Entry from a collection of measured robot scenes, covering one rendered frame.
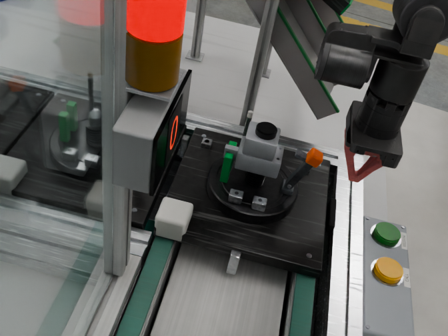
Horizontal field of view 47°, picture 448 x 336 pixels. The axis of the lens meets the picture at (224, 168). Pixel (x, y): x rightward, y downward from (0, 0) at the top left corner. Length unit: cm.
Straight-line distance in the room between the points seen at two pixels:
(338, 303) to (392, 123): 25
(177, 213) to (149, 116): 28
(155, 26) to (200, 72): 82
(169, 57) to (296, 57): 48
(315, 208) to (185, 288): 23
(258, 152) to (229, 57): 63
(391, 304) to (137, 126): 45
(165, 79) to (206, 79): 77
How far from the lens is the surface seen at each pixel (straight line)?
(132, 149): 47
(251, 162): 74
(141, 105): 49
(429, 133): 128
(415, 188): 111
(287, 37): 90
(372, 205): 103
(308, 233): 78
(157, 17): 43
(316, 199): 83
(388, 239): 82
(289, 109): 119
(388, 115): 67
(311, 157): 74
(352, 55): 64
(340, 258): 78
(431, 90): 330
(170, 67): 46
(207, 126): 94
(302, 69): 92
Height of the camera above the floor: 153
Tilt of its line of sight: 42 degrees down
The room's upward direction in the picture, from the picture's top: 12 degrees clockwise
